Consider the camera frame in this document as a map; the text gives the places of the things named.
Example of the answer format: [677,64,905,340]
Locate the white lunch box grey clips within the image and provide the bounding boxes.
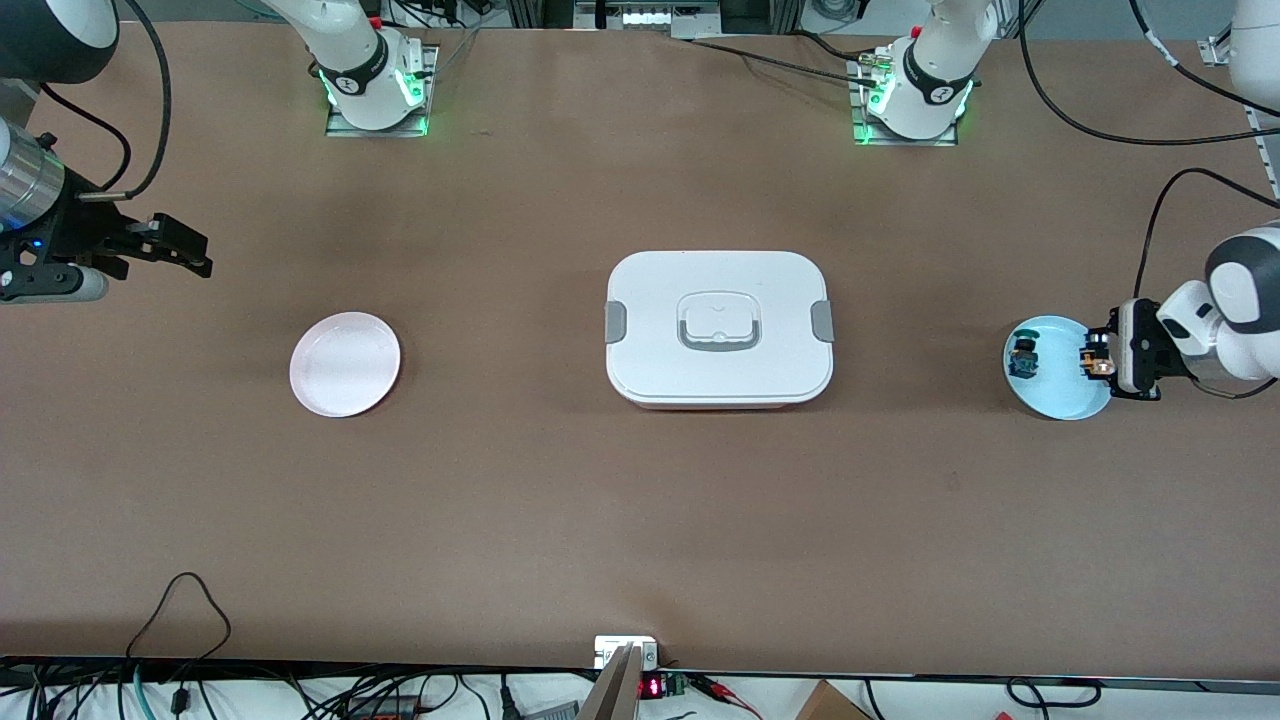
[605,250,835,411]

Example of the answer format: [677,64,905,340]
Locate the grey electronics box with lights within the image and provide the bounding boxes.
[575,0,721,39]

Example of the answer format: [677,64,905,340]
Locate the aluminium frame rail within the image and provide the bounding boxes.
[1198,35,1280,201]

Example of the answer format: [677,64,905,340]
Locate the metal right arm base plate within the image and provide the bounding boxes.
[325,45,439,138]

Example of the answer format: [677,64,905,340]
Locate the light blue round plate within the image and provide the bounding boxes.
[1003,315,1115,421]

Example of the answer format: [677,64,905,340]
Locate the pink round plate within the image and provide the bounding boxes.
[289,312,402,418]

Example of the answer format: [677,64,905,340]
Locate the small white mounting box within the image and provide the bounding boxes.
[594,635,659,669]

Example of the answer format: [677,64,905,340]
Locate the aluminium profile bar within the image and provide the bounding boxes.
[578,643,646,720]

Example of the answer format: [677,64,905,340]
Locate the black cable to arm base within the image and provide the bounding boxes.
[690,38,881,86]

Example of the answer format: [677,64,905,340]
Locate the black oval cable loop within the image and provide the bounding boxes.
[1005,678,1103,709]

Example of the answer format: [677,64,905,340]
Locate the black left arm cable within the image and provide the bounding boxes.
[1018,0,1280,301]

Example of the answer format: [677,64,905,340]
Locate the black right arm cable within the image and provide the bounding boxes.
[40,0,174,198]

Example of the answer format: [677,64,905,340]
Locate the thin black looped cable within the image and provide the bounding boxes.
[125,572,233,663]

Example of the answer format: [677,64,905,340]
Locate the brown cardboard box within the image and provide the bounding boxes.
[795,680,871,720]

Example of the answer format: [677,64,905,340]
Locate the red clip lead wires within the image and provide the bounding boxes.
[690,672,763,720]

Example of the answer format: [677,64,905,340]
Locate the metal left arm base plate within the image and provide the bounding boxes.
[848,55,959,148]

